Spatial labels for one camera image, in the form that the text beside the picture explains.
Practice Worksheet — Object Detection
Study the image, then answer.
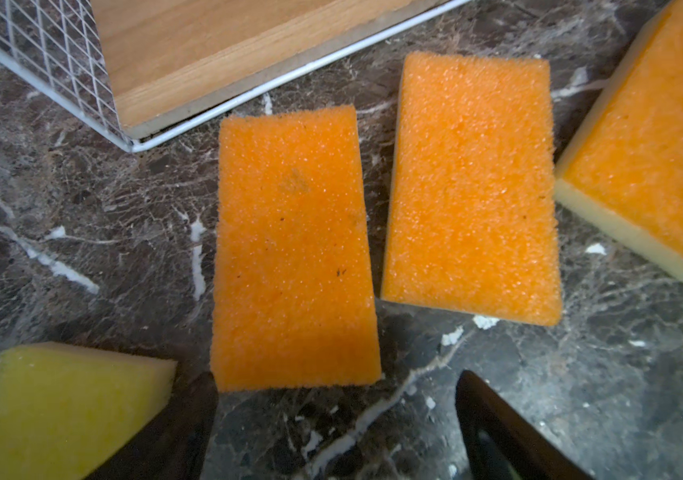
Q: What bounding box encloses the yellow sponge left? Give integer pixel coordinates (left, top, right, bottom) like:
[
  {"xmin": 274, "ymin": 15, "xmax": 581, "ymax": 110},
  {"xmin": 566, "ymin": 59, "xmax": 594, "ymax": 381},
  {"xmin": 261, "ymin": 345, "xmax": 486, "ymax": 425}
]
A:
[{"xmin": 0, "ymin": 342, "xmax": 177, "ymax": 479}]

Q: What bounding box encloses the white wire three-tier shelf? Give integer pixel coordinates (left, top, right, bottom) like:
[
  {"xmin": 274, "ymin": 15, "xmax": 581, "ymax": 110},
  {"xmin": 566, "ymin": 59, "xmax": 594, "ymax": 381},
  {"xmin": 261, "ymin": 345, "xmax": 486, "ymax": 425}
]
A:
[{"xmin": 0, "ymin": 1, "xmax": 455, "ymax": 153}]

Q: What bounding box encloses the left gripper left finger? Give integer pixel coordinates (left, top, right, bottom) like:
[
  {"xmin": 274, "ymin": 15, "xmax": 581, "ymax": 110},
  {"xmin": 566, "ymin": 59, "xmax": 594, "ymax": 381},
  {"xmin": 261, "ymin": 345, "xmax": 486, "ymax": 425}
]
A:
[{"xmin": 87, "ymin": 372, "xmax": 218, "ymax": 479}]

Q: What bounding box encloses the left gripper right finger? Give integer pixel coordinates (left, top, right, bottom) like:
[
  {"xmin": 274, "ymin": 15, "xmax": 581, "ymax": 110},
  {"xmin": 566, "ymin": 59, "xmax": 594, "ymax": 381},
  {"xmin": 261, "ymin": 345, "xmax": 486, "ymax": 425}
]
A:
[{"xmin": 455, "ymin": 370, "xmax": 591, "ymax": 479}]

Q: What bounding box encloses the orange sponge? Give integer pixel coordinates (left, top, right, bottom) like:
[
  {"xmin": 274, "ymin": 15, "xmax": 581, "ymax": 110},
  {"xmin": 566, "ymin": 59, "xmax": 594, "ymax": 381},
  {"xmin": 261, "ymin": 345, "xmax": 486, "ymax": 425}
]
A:
[
  {"xmin": 555, "ymin": 1, "xmax": 683, "ymax": 282},
  {"xmin": 210, "ymin": 105, "xmax": 382, "ymax": 392},
  {"xmin": 381, "ymin": 52, "xmax": 563, "ymax": 326}
]

